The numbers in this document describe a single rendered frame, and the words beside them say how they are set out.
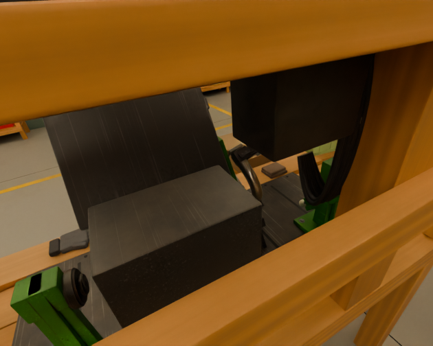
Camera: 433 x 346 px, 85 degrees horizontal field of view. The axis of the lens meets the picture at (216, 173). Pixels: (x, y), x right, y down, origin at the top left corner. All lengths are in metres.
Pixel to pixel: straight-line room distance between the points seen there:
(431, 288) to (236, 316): 1.94
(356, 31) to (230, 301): 0.26
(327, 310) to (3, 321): 0.88
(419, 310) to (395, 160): 1.60
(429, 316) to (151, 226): 1.81
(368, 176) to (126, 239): 0.44
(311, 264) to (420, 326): 1.65
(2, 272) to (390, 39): 1.11
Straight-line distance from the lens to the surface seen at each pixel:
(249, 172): 0.63
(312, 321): 0.74
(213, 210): 0.44
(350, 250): 0.36
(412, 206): 0.46
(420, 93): 0.44
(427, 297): 2.10
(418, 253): 0.99
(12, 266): 1.09
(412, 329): 1.92
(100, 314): 0.80
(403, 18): 0.24
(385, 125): 0.47
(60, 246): 1.02
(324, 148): 1.61
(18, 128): 5.67
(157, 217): 0.45
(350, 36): 0.20
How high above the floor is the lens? 1.53
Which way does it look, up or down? 32 degrees down
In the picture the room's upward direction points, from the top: 6 degrees counter-clockwise
